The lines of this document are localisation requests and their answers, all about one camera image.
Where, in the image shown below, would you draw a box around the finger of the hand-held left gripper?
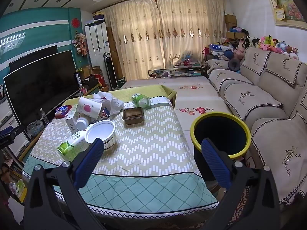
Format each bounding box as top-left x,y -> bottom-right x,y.
0,126 -> 24,149

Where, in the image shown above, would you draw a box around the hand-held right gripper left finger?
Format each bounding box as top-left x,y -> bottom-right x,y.
24,138 -> 105,230

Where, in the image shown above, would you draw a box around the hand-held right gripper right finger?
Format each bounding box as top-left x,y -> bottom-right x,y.
201,138 -> 282,230

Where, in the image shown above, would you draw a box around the yellow rimmed black trash bin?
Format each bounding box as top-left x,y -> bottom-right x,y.
190,112 -> 252,185

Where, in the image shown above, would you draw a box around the pale green cardboard box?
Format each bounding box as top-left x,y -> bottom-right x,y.
65,110 -> 81,135

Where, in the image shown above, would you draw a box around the green and white bottle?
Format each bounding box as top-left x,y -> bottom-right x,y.
57,131 -> 90,162

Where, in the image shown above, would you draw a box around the glass ashtray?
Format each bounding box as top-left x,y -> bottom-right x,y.
26,120 -> 44,135

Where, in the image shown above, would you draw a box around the white round tub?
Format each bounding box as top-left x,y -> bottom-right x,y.
84,120 -> 116,150

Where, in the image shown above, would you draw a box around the white pill bottle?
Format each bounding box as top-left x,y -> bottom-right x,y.
76,117 -> 90,130

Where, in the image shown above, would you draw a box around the clear water bottle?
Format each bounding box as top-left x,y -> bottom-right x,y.
38,108 -> 50,125

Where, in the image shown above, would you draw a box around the red patterned rug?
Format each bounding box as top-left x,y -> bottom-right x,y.
211,184 -> 264,230

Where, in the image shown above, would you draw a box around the paper cup red fruit print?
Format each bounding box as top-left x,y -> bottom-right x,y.
76,97 -> 103,121

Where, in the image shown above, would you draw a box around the red tissue tray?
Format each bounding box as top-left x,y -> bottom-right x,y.
55,106 -> 71,119

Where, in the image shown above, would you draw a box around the black flat screen television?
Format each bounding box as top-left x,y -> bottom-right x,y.
3,50 -> 81,127

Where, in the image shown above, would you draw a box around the white bubble wrap sheet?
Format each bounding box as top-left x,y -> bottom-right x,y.
93,91 -> 125,117

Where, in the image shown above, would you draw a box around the brown rectangular tray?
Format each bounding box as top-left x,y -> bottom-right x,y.
122,107 -> 144,125

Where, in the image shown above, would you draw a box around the cream floral mat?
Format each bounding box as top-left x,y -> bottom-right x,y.
119,77 -> 240,154

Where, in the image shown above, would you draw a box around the beige fabric sofa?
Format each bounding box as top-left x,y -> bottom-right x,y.
205,47 -> 307,205

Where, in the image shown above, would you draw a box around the green label plastic bottle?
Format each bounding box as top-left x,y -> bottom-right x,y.
131,93 -> 151,108

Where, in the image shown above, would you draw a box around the open cardboard box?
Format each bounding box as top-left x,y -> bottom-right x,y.
77,66 -> 107,89

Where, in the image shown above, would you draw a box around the black tower fan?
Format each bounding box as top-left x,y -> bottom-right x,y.
104,52 -> 118,91

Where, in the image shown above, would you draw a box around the pile of books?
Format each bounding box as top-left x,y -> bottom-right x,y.
173,61 -> 204,77

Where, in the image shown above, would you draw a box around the grey neck pillow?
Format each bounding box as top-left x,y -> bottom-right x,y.
228,59 -> 241,71

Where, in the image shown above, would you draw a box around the glass coffee table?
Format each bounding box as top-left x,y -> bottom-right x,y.
148,62 -> 207,78

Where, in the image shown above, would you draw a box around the blue star print bag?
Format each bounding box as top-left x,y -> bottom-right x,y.
210,44 -> 231,55

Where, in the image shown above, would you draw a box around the white standing air conditioner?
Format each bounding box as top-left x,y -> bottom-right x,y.
84,20 -> 111,93

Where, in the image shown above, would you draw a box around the cream embroidered curtain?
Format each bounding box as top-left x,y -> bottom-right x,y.
104,0 -> 166,79
156,0 -> 226,70

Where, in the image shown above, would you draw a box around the pile of plush toys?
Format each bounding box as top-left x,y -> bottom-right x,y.
209,35 -> 300,61

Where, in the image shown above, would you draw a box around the stacked brown cardboard boxes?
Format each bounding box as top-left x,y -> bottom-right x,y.
224,14 -> 247,40

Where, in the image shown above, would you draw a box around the framed flower painting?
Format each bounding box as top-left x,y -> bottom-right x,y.
264,0 -> 307,30

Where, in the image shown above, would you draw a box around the hanging flower wall decoration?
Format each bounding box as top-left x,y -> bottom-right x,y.
73,32 -> 87,57

